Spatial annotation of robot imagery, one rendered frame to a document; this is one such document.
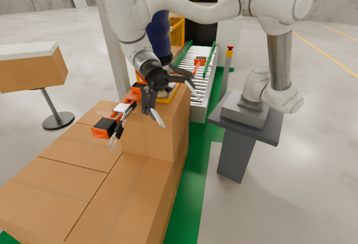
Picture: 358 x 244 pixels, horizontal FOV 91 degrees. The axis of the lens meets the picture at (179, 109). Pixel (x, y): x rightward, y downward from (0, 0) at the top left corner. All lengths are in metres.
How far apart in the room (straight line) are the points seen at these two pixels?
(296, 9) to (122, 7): 0.58
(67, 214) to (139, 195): 0.39
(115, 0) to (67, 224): 1.10
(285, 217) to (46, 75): 2.72
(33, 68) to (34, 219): 1.57
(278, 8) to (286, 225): 1.60
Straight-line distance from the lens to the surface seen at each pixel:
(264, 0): 0.85
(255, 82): 1.30
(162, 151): 1.25
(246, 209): 1.84
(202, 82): 2.34
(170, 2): 0.69
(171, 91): 1.22
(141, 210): 1.16
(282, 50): 0.97
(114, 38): 2.58
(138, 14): 0.61
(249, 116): 1.33
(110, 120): 0.82
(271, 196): 1.99
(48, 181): 1.49
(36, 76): 2.49
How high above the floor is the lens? 1.58
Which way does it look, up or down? 36 degrees down
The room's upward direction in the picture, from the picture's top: straight up
